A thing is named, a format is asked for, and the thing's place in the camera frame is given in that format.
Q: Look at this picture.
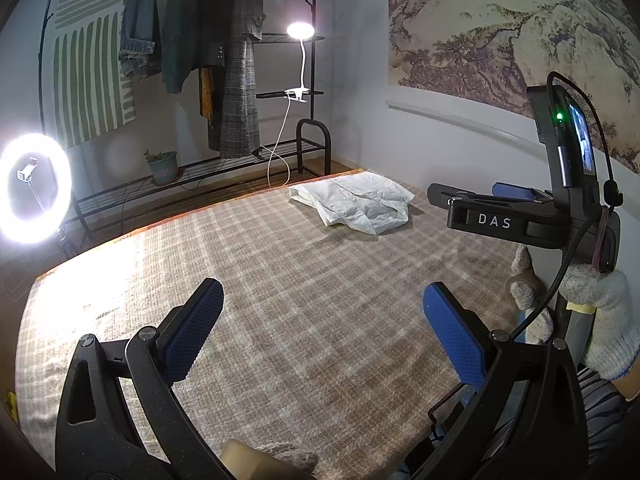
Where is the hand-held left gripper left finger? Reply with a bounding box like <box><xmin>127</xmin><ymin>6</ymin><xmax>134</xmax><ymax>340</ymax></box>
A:
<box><xmin>55</xmin><ymin>277</ymin><xmax>236</xmax><ymax>480</ymax></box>

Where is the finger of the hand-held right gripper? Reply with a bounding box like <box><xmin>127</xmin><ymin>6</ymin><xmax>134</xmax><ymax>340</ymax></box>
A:
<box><xmin>426</xmin><ymin>182</ymin><xmax>501</xmax><ymax>211</ymax></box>
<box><xmin>492</xmin><ymin>182</ymin><xmax>556</xmax><ymax>202</ymax></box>

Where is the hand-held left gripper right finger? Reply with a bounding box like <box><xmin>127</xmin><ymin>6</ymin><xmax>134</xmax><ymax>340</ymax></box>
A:
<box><xmin>422</xmin><ymin>282</ymin><xmax>591</xmax><ymax>480</ymax></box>

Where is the white long-sleeved shirt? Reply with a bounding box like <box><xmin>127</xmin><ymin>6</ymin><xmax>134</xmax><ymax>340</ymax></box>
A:
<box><xmin>289</xmin><ymin>171</ymin><xmax>417</xmax><ymax>236</ymax></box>

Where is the person's right forearm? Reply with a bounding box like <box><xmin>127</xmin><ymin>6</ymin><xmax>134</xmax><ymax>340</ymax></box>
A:
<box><xmin>611</xmin><ymin>372</ymin><xmax>640</xmax><ymax>403</ymax></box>

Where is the person's left hand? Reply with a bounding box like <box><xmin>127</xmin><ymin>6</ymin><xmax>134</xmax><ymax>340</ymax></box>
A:
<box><xmin>220</xmin><ymin>439</ymin><xmax>319</xmax><ymax>480</ymax></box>

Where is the person's right hand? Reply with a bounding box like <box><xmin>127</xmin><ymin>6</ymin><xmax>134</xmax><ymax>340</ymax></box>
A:
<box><xmin>509</xmin><ymin>244</ymin><xmax>640</xmax><ymax>382</ymax></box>

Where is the beige plaid blanket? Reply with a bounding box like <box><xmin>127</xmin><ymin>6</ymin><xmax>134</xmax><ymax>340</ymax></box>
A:
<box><xmin>15</xmin><ymin>167</ymin><xmax>551</xmax><ymax>480</ymax></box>

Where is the person's striped clothing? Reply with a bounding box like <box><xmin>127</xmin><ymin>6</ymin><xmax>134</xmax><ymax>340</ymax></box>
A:
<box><xmin>480</xmin><ymin>367</ymin><xmax>628</xmax><ymax>466</ymax></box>

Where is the potted plant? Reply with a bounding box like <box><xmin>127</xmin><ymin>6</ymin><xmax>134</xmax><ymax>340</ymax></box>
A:
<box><xmin>144</xmin><ymin>149</ymin><xmax>180</xmax><ymax>186</ymax></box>

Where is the white clip lamp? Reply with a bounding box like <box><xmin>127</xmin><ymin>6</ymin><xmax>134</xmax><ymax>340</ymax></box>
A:
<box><xmin>284</xmin><ymin>21</ymin><xmax>316</xmax><ymax>103</ymax></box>

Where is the grey plaid coat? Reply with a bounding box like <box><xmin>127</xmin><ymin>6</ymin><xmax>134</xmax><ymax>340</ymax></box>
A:
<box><xmin>207</xmin><ymin>0</ymin><xmax>265</xmax><ymax>159</ymax></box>

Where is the orange scarf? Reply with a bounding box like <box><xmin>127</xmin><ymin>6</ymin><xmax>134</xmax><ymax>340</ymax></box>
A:
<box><xmin>199</xmin><ymin>66</ymin><xmax>216</xmax><ymax>121</ymax></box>

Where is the dark green jacket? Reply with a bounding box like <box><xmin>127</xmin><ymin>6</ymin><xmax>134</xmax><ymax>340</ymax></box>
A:
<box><xmin>161</xmin><ymin>0</ymin><xmax>198</xmax><ymax>95</ymax></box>

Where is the black coat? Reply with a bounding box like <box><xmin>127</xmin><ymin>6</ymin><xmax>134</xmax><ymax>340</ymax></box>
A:
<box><xmin>192</xmin><ymin>0</ymin><xmax>236</xmax><ymax>68</ymax></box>

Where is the blue denim jacket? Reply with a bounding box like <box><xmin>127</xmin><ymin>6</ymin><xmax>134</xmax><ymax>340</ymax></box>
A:
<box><xmin>118</xmin><ymin>0</ymin><xmax>162</xmax><ymax>80</ymax></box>

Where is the white wall rail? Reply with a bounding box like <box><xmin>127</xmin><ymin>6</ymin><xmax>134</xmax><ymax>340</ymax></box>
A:
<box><xmin>385</xmin><ymin>99</ymin><xmax>543</xmax><ymax>147</ymax></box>

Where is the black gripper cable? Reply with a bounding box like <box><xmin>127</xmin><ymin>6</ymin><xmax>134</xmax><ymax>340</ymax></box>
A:
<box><xmin>515</xmin><ymin>71</ymin><xmax>623</xmax><ymax>341</ymax></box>

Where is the landscape painting wall poster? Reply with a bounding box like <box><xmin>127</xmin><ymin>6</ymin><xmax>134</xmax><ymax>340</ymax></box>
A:
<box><xmin>387</xmin><ymin>0</ymin><xmax>640</xmax><ymax>176</ymax></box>

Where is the black metal arch frame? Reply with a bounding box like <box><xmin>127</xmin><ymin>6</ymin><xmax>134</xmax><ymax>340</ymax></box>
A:
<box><xmin>296</xmin><ymin>119</ymin><xmax>332</xmax><ymax>177</ymax></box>

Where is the white lamp cable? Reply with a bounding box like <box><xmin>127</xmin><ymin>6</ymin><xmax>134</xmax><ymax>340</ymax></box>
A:
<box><xmin>267</xmin><ymin>100</ymin><xmax>292</xmax><ymax>192</ymax></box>

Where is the ring light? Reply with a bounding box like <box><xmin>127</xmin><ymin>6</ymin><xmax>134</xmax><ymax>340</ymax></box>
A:
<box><xmin>0</xmin><ymin>132</ymin><xmax>76</xmax><ymax>261</ymax></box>

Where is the green striped wall hanging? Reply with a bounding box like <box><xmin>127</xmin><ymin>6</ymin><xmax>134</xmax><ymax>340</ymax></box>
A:
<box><xmin>50</xmin><ymin>0</ymin><xmax>138</xmax><ymax>150</ymax></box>

